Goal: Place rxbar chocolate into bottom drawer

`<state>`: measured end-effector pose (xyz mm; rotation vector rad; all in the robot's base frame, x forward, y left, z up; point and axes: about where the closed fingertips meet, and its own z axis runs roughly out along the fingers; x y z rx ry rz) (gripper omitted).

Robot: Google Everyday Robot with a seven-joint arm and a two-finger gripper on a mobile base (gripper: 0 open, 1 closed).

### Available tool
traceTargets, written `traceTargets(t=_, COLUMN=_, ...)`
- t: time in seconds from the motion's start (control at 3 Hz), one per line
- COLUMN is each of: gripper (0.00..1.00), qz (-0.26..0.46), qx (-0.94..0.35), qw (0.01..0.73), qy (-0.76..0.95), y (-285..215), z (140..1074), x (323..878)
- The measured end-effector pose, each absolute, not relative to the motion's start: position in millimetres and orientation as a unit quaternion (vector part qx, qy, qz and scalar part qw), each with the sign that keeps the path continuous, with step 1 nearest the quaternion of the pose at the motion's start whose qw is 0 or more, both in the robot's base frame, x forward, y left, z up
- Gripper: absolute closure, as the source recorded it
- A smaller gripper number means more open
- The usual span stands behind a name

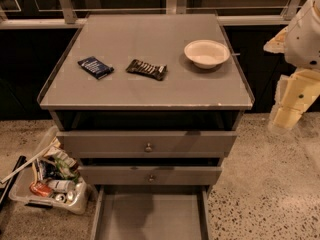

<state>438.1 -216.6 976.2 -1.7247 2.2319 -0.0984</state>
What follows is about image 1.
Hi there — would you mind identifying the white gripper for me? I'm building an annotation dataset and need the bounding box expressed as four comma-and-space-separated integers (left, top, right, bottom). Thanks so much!
263, 27, 320, 129

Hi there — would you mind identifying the chocolate rxbar dark wrapper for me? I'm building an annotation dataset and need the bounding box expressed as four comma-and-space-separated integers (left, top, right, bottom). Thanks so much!
126, 59, 168, 81

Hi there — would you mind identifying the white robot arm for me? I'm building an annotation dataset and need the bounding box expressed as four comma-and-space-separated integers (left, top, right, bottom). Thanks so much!
263, 0, 320, 134

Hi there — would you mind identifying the grey drawer cabinet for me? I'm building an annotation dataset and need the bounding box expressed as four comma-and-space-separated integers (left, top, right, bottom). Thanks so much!
36, 13, 256, 240

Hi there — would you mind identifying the grey top drawer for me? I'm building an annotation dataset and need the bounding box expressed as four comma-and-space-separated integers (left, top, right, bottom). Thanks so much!
57, 131, 237, 158

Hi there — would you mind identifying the grey drawer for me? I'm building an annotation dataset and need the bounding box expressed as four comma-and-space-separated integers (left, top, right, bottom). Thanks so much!
79, 166, 222, 185
90, 185, 212, 240
57, 131, 237, 158

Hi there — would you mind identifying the grey bottom drawer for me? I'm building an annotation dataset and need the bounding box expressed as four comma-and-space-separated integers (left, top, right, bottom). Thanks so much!
90, 185, 212, 240

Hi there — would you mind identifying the grey middle drawer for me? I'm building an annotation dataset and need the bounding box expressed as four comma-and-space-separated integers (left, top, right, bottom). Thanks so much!
79, 166, 222, 185

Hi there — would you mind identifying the white paper bowl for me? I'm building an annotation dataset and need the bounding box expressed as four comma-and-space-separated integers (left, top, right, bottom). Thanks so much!
184, 40, 230, 69

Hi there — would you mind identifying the blue snack bar wrapper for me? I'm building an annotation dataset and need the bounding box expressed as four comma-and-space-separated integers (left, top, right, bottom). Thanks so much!
78, 56, 114, 80

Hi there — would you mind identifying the green snack bag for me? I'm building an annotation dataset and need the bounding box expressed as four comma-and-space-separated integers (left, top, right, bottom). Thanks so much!
55, 158, 79, 183

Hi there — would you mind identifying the silver can in bin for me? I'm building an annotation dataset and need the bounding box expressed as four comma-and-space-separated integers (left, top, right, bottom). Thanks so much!
66, 190, 76, 202

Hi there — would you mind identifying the clear plastic bin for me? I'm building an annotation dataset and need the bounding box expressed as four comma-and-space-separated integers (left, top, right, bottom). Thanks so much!
9, 127, 89, 214

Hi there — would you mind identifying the white bottle in bin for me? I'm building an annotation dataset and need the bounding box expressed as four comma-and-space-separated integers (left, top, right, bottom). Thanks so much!
47, 180, 75, 193

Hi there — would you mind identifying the orange snack packet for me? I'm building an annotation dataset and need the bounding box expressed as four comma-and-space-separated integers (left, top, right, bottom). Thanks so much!
29, 182, 53, 197

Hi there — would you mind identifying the black flat object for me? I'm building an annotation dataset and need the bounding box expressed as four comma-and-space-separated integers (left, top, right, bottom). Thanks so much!
0, 156, 26, 211

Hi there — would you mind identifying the white stick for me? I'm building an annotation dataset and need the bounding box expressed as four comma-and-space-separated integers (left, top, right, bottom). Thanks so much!
0, 141, 57, 184

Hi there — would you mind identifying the metal railing frame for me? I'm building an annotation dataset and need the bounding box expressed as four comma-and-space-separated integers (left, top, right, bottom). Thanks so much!
0, 0, 307, 29

